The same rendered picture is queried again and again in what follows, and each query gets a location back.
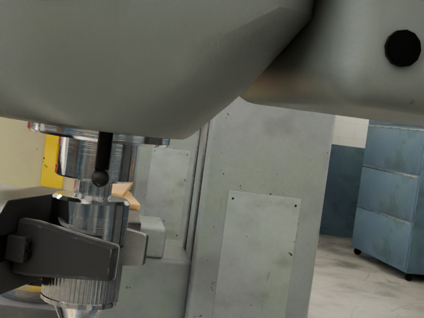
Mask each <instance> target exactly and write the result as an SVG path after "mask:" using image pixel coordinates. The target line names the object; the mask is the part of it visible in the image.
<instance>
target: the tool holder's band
mask: <svg viewBox="0 0 424 318"><path fill-rule="evenodd" d="M51 209H52V210H53V211H56V212H58V213H63V214H66V215H72V216H80V217H85V218H97V219H110V220H116V219H124V218H128V217H129V209H130V202H129V201H128V200H127V199H125V198H123V197H119V196H113V195H111V197H110V198H109V199H94V198H88V197H81V196H76V195H74V193H73V191H57V192H55V193H54V194H53V195H52V202H51Z"/></svg>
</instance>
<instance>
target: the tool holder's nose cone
mask: <svg viewBox="0 0 424 318"><path fill-rule="evenodd" d="M54 307H55V310H56V312H57V315H58V318H98V316H99V315H100V313H101V312H102V310H74V309H66V308H62V307H57V306H55V305H54Z"/></svg>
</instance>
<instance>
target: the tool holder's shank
mask: <svg viewBox="0 0 424 318"><path fill-rule="evenodd" d="M113 184H115V183H108V184H107V185H105V186H103V187H97V186H95V185H94V184H93V182H92V181H88V180H79V179H74V189H73V193H74V195H76V196H81V197H88V198H94V199H109V198H110V197H111V195H112V185H113Z"/></svg>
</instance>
